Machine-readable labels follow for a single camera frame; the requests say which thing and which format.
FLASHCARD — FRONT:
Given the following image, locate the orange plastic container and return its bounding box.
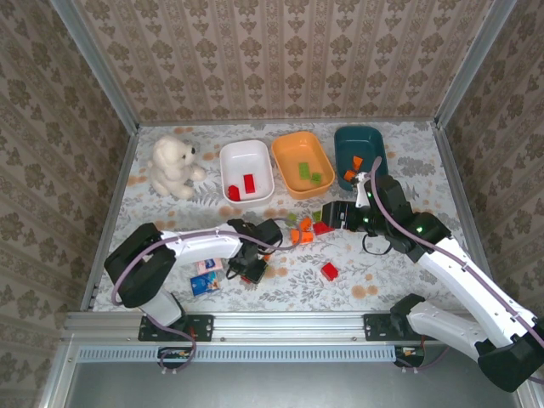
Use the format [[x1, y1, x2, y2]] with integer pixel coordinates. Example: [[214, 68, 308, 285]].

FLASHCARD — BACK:
[[270, 130, 336, 201]]

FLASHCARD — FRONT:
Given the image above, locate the pink tissue pack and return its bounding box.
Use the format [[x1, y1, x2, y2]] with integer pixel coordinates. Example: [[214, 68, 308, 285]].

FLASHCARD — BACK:
[[195, 258, 224, 275]]

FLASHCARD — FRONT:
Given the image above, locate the pink and blue card box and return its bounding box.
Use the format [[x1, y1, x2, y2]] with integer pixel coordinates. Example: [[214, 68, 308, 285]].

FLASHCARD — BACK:
[[190, 271, 221, 298]]

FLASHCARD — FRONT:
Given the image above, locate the aluminium frame post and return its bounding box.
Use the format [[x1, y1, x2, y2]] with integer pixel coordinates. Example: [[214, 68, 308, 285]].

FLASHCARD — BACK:
[[49, 0, 141, 133], [433, 0, 520, 128]]

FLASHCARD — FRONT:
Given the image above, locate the white plastic container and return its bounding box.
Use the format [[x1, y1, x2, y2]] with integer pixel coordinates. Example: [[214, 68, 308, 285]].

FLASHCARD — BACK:
[[218, 139, 276, 209]]

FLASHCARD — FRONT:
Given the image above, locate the black cable connector box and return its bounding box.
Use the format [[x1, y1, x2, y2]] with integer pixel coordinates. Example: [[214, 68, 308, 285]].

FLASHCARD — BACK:
[[394, 344, 426, 369], [157, 346, 193, 370]]

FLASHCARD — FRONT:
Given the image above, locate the aluminium back frame rail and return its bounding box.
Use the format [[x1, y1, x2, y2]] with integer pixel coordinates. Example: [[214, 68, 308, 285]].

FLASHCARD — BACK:
[[136, 117, 438, 128]]

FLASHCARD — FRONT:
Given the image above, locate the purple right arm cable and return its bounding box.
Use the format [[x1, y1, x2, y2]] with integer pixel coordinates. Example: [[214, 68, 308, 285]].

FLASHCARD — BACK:
[[367, 156, 544, 386]]

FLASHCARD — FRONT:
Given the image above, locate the white teddy bear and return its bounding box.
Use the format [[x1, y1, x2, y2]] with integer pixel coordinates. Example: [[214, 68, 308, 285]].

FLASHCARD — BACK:
[[146, 134, 208, 201]]

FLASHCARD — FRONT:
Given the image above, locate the floral patterned tablecloth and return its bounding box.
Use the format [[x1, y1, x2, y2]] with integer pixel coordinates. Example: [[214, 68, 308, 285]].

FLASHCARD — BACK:
[[91, 121, 488, 314]]

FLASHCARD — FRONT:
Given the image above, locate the grey slotted cable duct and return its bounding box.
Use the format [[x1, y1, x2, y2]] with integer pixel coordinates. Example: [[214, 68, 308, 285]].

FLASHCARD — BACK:
[[77, 344, 399, 364]]

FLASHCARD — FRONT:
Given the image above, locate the aluminium front frame rail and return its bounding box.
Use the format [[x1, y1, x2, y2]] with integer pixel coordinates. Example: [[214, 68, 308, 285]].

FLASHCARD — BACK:
[[63, 311, 524, 343]]

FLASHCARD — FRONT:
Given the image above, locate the aluminium side frame rail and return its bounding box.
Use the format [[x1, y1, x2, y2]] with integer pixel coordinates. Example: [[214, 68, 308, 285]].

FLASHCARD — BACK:
[[433, 121, 503, 309], [80, 125, 140, 311]]

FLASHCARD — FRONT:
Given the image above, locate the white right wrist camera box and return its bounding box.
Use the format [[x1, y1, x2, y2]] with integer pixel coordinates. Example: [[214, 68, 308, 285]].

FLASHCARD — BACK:
[[354, 171, 370, 209]]

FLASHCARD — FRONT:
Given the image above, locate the teal plastic container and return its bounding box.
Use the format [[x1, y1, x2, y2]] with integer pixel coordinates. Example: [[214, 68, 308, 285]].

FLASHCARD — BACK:
[[333, 125, 388, 192]]

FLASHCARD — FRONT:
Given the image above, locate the grey metal sheet panel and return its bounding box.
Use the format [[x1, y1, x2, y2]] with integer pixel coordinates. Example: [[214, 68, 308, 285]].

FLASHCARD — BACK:
[[42, 339, 544, 408]]

